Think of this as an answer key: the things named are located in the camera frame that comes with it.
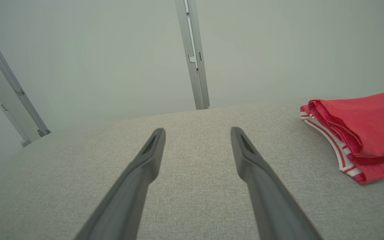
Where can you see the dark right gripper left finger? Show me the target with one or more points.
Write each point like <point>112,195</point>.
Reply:
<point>128,200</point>

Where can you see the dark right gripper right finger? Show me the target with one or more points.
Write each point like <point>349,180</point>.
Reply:
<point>272,203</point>

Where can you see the red Bulls jersey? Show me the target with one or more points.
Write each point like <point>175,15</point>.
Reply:
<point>368,126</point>

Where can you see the grey metal frame post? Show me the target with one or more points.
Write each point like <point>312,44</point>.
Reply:
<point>8,93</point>
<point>195,66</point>

